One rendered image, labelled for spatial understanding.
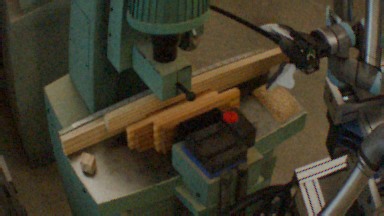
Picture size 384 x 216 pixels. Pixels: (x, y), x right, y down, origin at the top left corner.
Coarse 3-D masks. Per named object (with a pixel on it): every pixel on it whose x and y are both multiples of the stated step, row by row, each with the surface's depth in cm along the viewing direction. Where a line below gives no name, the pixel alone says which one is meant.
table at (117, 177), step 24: (240, 96) 165; (264, 120) 159; (288, 120) 160; (96, 144) 152; (120, 144) 152; (264, 144) 158; (72, 168) 146; (96, 168) 146; (120, 168) 147; (144, 168) 148; (168, 168) 148; (96, 192) 140; (120, 192) 141; (144, 192) 143; (168, 192) 148
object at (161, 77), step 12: (132, 48) 152; (144, 48) 150; (132, 60) 154; (144, 60) 148; (180, 60) 147; (144, 72) 151; (156, 72) 145; (168, 72) 144; (180, 72) 146; (156, 84) 147; (168, 84) 146; (168, 96) 148
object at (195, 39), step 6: (192, 30) 159; (198, 30) 159; (186, 36) 162; (192, 36) 159; (198, 36) 160; (180, 42) 166; (186, 42) 163; (192, 42) 160; (198, 42) 161; (180, 48) 166; (186, 48) 163; (192, 48) 162
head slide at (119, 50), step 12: (120, 0) 141; (120, 12) 143; (108, 24) 152; (120, 24) 145; (108, 36) 154; (120, 36) 147; (132, 36) 150; (144, 36) 152; (108, 48) 157; (120, 48) 150; (120, 60) 152
